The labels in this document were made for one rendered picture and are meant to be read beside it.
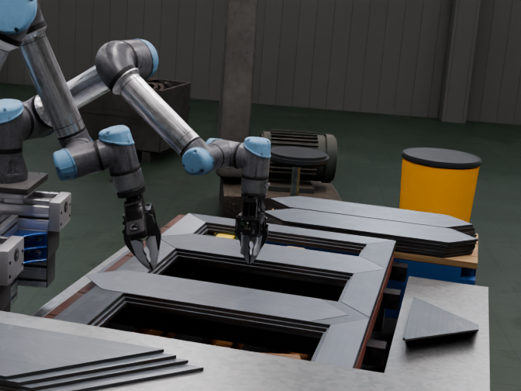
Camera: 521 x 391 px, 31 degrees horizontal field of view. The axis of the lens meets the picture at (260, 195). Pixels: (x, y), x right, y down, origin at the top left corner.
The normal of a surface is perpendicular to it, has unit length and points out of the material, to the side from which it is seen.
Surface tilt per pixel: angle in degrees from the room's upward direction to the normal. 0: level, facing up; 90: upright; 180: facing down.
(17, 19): 83
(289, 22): 90
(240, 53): 78
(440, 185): 93
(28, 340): 0
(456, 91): 90
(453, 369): 0
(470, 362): 0
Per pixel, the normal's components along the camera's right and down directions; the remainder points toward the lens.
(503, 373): 0.07, -0.97
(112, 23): -0.05, 0.23
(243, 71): 0.07, 0.04
